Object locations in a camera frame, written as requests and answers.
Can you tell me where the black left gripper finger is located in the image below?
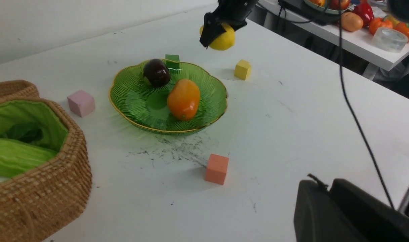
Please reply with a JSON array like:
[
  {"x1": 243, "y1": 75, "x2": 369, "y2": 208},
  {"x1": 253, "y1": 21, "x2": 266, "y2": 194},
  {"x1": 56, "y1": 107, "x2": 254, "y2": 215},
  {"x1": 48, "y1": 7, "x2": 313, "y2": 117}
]
[{"x1": 294, "y1": 174, "x2": 409, "y2": 242}]

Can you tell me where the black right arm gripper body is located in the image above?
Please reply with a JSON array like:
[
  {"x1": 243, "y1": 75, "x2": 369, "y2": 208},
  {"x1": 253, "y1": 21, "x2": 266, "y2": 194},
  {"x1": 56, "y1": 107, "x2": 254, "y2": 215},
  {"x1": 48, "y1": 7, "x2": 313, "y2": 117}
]
[{"x1": 204, "y1": 0, "x2": 259, "y2": 31}]

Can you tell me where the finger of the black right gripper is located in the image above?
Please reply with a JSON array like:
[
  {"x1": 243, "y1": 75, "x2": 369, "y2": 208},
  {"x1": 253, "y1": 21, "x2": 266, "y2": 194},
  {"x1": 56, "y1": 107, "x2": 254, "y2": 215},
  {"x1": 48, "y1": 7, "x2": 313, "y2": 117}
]
[{"x1": 200, "y1": 20, "x2": 229, "y2": 48}]

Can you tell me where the yellow lemon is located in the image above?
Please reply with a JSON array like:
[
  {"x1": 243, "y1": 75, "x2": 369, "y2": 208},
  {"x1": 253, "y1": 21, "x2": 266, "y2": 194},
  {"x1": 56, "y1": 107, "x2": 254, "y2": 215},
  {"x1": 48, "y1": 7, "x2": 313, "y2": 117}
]
[{"x1": 203, "y1": 23, "x2": 235, "y2": 51}]

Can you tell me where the dark purple mangosteen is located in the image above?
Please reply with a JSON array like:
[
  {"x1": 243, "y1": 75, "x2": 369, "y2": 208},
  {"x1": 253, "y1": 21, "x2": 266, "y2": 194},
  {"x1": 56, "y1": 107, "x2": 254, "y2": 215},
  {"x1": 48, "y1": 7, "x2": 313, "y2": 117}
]
[{"x1": 142, "y1": 58, "x2": 171, "y2": 87}]

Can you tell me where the orange yellow mango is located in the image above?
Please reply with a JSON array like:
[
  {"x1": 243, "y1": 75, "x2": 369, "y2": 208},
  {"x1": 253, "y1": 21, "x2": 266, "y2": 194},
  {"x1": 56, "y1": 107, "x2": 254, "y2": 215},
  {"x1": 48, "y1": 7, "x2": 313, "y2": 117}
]
[{"x1": 166, "y1": 79, "x2": 200, "y2": 121}]

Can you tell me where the orange carrot with green leaves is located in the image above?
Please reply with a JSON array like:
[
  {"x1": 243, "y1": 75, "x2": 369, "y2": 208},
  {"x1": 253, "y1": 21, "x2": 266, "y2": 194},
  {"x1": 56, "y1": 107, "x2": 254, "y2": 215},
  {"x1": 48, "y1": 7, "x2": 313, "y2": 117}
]
[{"x1": 0, "y1": 123, "x2": 53, "y2": 178}]

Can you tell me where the green foam cube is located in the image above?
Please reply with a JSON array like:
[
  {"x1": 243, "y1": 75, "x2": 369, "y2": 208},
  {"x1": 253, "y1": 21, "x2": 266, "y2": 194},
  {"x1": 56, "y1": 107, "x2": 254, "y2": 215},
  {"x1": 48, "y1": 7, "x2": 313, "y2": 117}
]
[{"x1": 165, "y1": 54, "x2": 180, "y2": 71}]

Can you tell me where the yellow foam block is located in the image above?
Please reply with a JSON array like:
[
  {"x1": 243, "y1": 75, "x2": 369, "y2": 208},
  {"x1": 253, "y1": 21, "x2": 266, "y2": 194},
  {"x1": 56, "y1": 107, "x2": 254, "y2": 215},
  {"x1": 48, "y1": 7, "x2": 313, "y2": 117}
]
[{"x1": 234, "y1": 59, "x2": 251, "y2": 81}]

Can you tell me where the bowl of toy produce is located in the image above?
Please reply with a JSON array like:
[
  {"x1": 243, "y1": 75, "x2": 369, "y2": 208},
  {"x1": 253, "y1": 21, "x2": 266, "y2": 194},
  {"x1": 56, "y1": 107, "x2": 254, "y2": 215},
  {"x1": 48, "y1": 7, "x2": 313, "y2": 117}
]
[{"x1": 303, "y1": 0, "x2": 351, "y2": 15}]

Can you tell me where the green glass leaf plate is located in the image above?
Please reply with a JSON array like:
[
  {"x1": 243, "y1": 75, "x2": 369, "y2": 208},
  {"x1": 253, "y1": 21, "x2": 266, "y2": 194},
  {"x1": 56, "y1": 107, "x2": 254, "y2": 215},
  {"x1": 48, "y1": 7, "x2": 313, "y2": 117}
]
[{"x1": 109, "y1": 60, "x2": 228, "y2": 135}]

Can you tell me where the brown potato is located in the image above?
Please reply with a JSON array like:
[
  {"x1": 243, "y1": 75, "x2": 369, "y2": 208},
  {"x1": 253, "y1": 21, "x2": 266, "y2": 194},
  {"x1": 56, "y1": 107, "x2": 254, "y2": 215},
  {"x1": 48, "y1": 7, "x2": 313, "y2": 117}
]
[{"x1": 340, "y1": 12, "x2": 364, "y2": 32}]

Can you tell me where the red bell pepper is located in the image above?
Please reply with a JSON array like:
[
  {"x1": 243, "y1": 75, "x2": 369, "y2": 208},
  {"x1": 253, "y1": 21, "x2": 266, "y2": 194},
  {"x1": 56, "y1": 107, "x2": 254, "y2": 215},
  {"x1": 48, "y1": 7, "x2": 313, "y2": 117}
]
[{"x1": 352, "y1": 1, "x2": 375, "y2": 28}]

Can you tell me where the white side table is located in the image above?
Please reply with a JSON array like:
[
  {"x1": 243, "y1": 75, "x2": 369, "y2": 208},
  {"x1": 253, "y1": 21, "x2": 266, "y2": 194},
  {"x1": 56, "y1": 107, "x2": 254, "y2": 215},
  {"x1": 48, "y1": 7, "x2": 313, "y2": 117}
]
[{"x1": 258, "y1": 0, "x2": 409, "y2": 81}]

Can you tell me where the orange foam cube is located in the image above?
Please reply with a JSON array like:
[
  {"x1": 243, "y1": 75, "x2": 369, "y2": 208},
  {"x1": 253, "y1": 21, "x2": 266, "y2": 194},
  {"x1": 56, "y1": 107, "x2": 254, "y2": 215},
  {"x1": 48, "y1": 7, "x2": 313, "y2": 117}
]
[{"x1": 204, "y1": 154, "x2": 229, "y2": 185}]

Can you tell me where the orange bell pepper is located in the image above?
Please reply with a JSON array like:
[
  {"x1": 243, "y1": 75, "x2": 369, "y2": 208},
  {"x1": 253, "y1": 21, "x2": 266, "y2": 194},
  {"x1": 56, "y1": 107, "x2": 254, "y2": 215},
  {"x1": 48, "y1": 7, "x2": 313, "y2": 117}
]
[{"x1": 369, "y1": 16, "x2": 393, "y2": 35}]

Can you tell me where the pink foam cube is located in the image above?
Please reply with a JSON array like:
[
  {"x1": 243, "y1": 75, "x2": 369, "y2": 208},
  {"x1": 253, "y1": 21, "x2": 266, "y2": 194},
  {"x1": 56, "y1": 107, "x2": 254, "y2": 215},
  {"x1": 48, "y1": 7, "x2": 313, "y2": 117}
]
[{"x1": 67, "y1": 89, "x2": 95, "y2": 118}]

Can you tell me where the clear tape roll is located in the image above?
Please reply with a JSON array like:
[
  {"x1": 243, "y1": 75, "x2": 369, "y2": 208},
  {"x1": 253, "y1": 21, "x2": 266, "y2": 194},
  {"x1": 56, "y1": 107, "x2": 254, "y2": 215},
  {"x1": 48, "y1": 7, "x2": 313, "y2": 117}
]
[{"x1": 372, "y1": 27, "x2": 409, "y2": 53}]

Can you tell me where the woven wicker basket green lining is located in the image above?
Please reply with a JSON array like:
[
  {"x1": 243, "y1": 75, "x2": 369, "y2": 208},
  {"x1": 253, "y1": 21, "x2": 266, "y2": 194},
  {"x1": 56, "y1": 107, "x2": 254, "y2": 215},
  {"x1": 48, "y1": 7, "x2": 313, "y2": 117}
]
[{"x1": 0, "y1": 97, "x2": 92, "y2": 242}]

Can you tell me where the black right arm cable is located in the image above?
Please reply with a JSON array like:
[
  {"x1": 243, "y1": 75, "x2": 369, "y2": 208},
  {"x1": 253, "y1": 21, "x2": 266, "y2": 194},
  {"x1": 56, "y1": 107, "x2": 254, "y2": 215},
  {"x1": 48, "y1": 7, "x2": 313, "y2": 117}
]
[{"x1": 278, "y1": 0, "x2": 395, "y2": 209}]

